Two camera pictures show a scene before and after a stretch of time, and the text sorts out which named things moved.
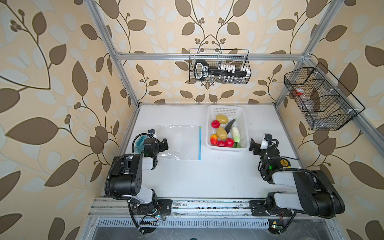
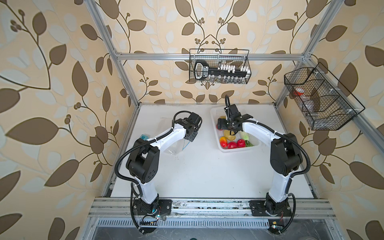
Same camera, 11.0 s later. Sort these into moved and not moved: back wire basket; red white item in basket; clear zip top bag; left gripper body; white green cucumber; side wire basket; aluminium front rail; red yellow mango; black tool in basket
Moved: left gripper body; red yellow mango; clear zip top bag; white green cucumber
Not moved: aluminium front rail; back wire basket; black tool in basket; red white item in basket; side wire basket
